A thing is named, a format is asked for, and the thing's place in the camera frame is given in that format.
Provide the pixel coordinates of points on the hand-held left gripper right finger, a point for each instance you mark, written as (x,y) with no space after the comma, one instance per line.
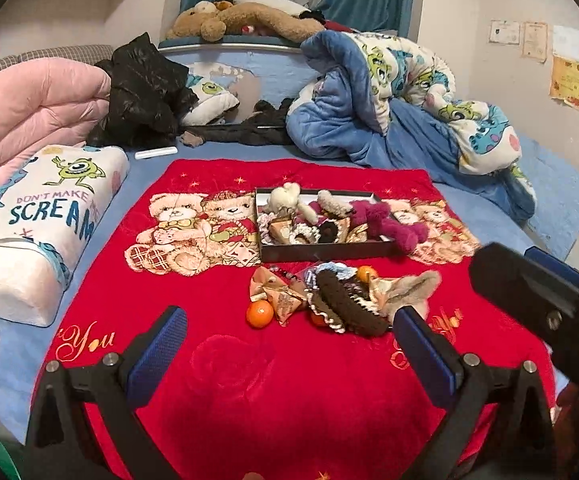
(422,360)

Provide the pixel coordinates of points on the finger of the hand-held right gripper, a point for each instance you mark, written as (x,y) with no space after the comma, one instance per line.
(519,285)
(554,266)

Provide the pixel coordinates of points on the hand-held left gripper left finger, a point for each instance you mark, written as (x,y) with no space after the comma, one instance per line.
(157,355)

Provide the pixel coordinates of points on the brown fuzzy hair clip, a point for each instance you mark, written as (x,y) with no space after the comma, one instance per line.
(344,305)

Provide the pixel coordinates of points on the orange tangerine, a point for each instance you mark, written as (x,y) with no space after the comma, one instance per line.
(259,314)
(317,318)
(367,274)

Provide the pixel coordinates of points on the black shallow box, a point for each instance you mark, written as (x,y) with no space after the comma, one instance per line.
(319,252)

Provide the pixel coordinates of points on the brown lace-trimmed scrunchie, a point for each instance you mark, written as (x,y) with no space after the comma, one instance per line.
(330,326)

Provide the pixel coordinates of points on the red teddy bear printed blanket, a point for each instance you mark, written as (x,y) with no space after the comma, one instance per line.
(269,385)

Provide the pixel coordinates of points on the blue lace scrunchie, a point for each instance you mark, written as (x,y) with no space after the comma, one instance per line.
(334,270)

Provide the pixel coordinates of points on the peach satin bow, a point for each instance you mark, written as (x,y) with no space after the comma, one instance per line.
(264,282)

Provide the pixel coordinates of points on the gold satin bow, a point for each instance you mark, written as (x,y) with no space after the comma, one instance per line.
(357,232)
(279,230)

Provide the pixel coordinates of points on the maroon plush toy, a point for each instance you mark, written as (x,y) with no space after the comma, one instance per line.
(384,220)

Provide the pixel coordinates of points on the black scrunchie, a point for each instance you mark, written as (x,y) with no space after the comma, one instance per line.
(329,230)

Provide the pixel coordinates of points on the cream lace scrunchie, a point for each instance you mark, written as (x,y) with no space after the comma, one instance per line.
(302,233)

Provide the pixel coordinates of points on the white monster print pillow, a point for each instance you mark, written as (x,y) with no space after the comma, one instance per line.
(44,210)

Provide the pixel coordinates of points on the beige fluffy hair clip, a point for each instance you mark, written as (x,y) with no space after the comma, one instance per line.
(329,200)

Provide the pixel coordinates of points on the white plush bunny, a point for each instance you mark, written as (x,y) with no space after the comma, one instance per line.
(282,197)

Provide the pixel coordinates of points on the white stick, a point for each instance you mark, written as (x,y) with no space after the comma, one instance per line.
(154,153)

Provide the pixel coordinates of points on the blue monster print duvet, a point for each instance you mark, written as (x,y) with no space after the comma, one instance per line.
(419,90)

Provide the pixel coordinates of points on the dark clothing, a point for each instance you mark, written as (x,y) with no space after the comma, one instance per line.
(249,135)

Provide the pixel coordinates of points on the small white framed certificate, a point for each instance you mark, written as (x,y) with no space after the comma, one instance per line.
(504,32)

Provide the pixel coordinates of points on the small monster print pillow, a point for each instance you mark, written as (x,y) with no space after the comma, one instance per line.
(209,100)

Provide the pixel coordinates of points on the black down jacket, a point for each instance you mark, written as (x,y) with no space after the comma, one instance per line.
(139,90)

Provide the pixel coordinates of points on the pink quilt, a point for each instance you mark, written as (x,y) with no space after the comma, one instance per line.
(29,105)

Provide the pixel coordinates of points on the blue padded bed headboard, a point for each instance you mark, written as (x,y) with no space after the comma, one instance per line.
(269,67)

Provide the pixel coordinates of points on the red and black plush toy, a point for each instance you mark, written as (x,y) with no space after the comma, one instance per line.
(339,25)

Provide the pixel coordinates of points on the grey checked headboard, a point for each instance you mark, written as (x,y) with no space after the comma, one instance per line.
(44,55)

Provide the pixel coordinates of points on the brown teddy bear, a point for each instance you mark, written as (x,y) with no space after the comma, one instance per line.
(249,17)

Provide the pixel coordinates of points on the white plush toy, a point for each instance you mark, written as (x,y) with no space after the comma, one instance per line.
(269,0)

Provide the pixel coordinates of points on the beige wall certificate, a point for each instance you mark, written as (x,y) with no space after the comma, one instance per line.
(534,42)

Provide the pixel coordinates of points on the white wall sheet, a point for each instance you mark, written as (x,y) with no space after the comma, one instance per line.
(574,42)

